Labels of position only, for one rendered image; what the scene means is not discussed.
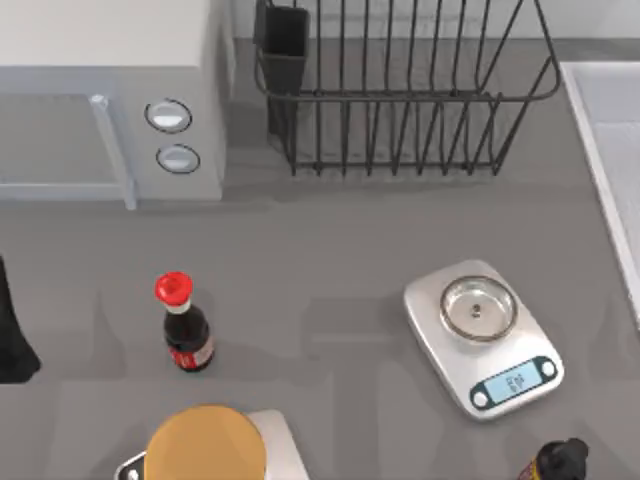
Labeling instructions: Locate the dark bottle with red cap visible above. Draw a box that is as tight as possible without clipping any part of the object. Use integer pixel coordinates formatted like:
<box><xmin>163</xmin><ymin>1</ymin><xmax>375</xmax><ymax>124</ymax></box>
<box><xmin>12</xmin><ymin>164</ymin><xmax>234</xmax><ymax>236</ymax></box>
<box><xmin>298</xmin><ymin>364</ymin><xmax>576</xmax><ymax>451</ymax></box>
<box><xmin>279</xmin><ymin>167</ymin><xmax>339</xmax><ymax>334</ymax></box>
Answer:
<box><xmin>154</xmin><ymin>271</ymin><xmax>217</xmax><ymax>374</ymax></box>

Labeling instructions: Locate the small microwave knob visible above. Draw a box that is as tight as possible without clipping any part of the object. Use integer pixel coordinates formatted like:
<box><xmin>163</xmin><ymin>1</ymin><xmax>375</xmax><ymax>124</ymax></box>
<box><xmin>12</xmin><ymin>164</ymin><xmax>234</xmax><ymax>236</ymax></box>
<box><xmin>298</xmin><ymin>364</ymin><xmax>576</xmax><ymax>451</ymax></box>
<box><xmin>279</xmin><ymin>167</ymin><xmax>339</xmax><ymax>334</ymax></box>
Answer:
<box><xmin>155</xmin><ymin>143</ymin><xmax>202</xmax><ymax>175</ymax></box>

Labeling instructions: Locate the silver kitchen scale with display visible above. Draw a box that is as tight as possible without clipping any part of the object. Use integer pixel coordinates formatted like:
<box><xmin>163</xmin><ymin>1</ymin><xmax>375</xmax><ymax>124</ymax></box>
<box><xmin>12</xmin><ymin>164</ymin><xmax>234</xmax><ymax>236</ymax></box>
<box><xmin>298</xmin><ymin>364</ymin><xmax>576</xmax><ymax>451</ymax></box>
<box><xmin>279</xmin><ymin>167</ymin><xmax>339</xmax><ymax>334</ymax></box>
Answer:
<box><xmin>403</xmin><ymin>258</ymin><xmax>566</xmax><ymax>422</ymax></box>

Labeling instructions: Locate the large microwave knob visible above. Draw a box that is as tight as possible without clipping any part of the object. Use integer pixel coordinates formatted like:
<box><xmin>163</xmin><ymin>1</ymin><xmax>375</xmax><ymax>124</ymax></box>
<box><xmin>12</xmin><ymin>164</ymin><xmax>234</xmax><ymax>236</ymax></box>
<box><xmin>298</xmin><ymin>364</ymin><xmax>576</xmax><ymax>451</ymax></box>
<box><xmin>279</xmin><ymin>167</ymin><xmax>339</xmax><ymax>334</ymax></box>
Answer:
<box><xmin>143</xmin><ymin>97</ymin><xmax>194</xmax><ymax>135</ymax></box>

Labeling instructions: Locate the black cutlery holder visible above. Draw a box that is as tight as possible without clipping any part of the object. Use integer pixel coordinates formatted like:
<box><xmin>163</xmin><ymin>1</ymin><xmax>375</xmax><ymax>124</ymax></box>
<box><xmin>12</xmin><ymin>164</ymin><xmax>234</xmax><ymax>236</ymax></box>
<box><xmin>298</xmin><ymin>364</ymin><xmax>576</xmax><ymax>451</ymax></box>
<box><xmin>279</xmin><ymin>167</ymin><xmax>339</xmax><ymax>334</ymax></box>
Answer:
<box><xmin>253</xmin><ymin>0</ymin><xmax>311</xmax><ymax>95</ymax></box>

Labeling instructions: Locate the tan round bread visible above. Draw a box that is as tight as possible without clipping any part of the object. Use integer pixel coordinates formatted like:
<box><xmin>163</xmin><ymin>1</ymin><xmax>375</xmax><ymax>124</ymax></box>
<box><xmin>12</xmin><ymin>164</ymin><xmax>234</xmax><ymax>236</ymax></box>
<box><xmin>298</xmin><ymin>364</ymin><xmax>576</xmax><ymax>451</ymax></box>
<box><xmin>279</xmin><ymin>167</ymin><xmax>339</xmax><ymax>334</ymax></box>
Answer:
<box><xmin>145</xmin><ymin>404</ymin><xmax>266</xmax><ymax>480</ymax></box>

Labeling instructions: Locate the pale microwave oven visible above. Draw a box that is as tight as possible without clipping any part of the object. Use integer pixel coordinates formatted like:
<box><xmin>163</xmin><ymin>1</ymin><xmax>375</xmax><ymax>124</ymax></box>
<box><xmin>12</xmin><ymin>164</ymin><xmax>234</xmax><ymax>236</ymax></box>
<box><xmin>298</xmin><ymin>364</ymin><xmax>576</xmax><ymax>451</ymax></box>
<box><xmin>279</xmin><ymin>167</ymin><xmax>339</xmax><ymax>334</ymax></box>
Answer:
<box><xmin>0</xmin><ymin>0</ymin><xmax>235</xmax><ymax>211</ymax></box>

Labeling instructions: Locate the dark bottle with black cap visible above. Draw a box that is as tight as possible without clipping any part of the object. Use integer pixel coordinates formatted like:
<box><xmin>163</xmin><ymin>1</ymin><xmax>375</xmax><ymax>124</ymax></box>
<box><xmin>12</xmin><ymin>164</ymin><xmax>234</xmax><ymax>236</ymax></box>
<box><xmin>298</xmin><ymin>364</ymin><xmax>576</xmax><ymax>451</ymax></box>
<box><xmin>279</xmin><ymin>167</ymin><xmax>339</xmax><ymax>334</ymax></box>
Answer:
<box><xmin>516</xmin><ymin>437</ymin><xmax>591</xmax><ymax>480</ymax></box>

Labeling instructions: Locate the black wire dish rack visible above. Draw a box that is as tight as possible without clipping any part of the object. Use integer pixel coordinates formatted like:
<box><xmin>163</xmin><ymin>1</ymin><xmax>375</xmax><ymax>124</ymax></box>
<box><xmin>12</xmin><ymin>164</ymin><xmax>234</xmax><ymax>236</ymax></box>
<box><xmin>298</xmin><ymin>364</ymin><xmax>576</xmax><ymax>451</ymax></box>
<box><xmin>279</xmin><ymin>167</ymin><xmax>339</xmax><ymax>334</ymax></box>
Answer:
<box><xmin>252</xmin><ymin>0</ymin><xmax>562</xmax><ymax>178</ymax></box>

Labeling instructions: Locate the microwave door handle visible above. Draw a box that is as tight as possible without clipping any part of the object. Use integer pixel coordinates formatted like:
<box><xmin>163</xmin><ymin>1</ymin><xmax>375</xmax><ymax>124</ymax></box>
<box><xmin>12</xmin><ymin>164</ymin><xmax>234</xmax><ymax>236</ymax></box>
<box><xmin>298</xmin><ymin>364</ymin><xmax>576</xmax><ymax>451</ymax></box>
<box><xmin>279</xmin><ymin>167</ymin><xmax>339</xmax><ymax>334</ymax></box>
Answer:
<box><xmin>88</xmin><ymin>93</ymin><xmax>138</xmax><ymax>211</ymax></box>

